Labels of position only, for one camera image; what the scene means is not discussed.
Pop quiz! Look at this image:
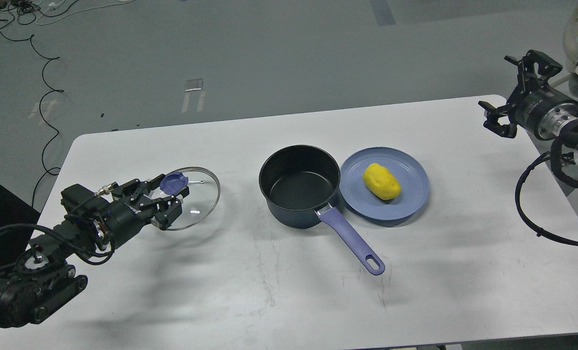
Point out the dark blue saucepan purple handle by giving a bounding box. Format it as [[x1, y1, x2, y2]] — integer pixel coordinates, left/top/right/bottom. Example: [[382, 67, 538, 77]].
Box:
[[258, 145, 385, 276]]

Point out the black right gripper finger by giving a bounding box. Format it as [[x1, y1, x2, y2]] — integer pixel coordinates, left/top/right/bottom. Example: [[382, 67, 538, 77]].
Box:
[[505, 50, 563, 98], [478, 101, 518, 138]]

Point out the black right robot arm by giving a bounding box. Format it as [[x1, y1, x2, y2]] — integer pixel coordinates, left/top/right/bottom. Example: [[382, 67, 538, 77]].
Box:
[[478, 50, 578, 247]]

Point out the black box at left edge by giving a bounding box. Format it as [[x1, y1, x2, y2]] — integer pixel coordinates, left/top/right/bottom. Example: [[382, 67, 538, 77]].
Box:
[[0, 185, 40, 266]]

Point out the glass lid purple knob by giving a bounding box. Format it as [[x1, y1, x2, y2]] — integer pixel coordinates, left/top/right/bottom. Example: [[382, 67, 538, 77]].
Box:
[[149, 166, 221, 231]]

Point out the blue plate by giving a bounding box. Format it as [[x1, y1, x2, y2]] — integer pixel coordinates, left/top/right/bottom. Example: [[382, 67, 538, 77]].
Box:
[[340, 147, 430, 222]]

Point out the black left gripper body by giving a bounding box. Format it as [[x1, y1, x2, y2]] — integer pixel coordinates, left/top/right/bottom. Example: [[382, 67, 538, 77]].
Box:
[[104, 201, 155, 244]]

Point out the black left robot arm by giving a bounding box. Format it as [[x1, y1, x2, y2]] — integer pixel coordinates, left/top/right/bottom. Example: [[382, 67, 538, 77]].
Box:
[[0, 174, 189, 329]]

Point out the black floor cable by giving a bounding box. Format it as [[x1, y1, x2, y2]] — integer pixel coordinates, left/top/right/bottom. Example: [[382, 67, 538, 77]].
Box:
[[0, 0, 81, 210]]

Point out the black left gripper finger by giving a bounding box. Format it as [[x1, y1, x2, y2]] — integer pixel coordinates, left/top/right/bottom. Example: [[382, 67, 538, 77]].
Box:
[[109, 175, 166, 202], [143, 186, 189, 231]]

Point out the grey floor outlet plate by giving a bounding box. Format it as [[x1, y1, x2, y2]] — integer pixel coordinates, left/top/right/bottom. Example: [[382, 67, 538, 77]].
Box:
[[183, 78, 204, 93]]

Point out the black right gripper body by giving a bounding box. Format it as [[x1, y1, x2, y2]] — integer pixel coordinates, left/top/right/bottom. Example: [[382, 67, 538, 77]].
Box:
[[515, 87, 578, 141]]

